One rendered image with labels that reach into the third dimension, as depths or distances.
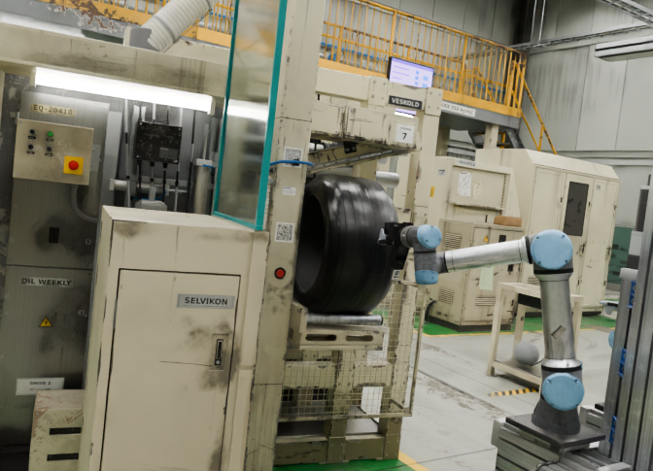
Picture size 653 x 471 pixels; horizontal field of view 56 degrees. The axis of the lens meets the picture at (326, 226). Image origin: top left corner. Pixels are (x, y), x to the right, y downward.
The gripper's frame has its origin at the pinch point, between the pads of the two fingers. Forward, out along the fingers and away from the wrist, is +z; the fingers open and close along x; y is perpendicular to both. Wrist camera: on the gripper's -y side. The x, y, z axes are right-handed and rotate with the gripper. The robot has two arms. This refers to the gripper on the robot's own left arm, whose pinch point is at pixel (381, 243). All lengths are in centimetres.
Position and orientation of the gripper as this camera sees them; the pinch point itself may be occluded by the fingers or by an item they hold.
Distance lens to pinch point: 230.1
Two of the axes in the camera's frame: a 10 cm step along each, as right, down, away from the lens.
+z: -3.9, 0.3, 9.2
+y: 0.6, -10.0, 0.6
